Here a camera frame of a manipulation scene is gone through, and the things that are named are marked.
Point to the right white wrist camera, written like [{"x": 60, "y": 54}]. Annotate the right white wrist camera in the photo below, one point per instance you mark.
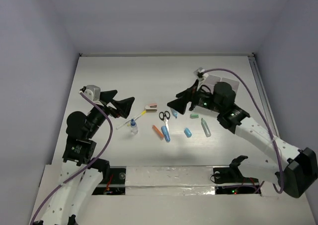
[{"x": 201, "y": 74}]

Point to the white divided organizer box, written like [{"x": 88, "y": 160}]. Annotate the white divided organizer box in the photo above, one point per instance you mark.
[{"x": 208, "y": 81}]

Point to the small blue cap bottle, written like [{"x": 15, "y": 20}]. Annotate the small blue cap bottle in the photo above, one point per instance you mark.
[{"x": 133, "y": 125}]

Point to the black handled scissors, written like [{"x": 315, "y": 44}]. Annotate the black handled scissors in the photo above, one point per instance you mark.
[{"x": 165, "y": 116}]

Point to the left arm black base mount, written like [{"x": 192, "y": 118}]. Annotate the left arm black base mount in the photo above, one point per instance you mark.
[{"x": 113, "y": 184}]

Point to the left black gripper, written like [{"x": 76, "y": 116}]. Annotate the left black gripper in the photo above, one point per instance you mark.
[{"x": 108, "y": 108}]

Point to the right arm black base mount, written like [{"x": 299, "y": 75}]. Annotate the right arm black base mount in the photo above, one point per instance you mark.
[{"x": 229, "y": 180}]

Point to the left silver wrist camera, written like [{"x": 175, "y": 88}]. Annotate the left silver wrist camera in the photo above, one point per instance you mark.
[{"x": 92, "y": 92}]

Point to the pink white stapler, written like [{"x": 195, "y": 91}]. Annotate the pink white stapler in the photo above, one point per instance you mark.
[{"x": 151, "y": 107}]

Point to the blue marker upright tip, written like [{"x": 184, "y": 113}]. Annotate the blue marker upright tip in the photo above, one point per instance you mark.
[{"x": 174, "y": 113}]

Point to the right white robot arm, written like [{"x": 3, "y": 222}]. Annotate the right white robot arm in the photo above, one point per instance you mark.
[{"x": 296, "y": 169}]

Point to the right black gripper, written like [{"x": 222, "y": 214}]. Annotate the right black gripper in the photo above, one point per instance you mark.
[{"x": 180, "y": 104}]

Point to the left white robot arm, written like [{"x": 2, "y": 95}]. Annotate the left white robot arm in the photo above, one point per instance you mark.
[{"x": 81, "y": 172}]

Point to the grey green tipped marker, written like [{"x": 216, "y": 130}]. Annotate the grey green tipped marker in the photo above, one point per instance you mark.
[{"x": 205, "y": 128}]

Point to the short blue eraser cap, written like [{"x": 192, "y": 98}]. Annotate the short blue eraser cap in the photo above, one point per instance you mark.
[{"x": 187, "y": 132}]

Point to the large blue highlighter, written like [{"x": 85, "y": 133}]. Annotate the large blue highlighter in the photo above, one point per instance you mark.
[{"x": 165, "y": 133}]

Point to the green eraser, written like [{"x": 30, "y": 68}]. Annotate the green eraser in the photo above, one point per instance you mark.
[{"x": 194, "y": 116}]

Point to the aluminium side rail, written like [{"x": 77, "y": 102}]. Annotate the aluminium side rail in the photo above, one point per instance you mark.
[{"x": 263, "y": 96}]

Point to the orange highlighter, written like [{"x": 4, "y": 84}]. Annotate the orange highlighter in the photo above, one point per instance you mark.
[{"x": 158, "y": 132}]

